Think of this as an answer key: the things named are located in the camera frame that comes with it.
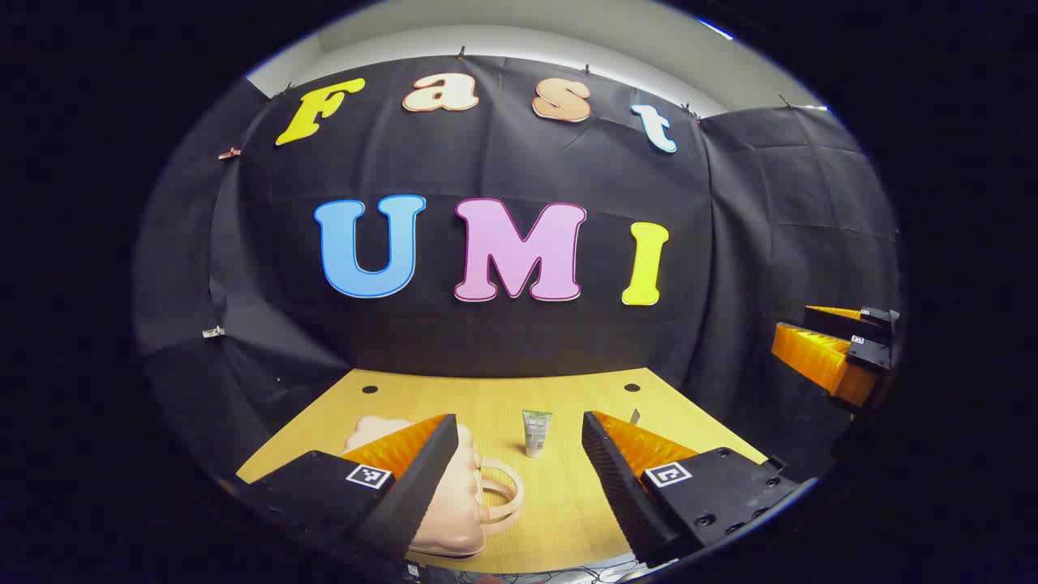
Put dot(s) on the copper cloth clip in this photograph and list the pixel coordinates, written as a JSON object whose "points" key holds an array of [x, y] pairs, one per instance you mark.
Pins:
{"points": [[229, 152]]}

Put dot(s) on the green and white cream tube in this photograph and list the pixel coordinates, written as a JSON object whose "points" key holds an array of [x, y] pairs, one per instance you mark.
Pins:
{"points": [[536, 434]]}

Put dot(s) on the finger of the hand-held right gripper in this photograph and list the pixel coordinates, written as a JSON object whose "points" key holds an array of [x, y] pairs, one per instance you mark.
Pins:
{"points": [[843, 324], [819, 361]]}

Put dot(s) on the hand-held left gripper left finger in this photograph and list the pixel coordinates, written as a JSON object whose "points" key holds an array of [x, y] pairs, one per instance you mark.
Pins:
{"points": [[422, 478]]}

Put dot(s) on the black backdrop cloth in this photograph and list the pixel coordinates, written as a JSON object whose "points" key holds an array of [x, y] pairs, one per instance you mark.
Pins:
{"points": [[730, 243]]}

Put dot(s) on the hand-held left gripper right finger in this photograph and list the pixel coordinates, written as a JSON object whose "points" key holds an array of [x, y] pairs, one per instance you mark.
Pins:
{"points": [[616, 487]]}

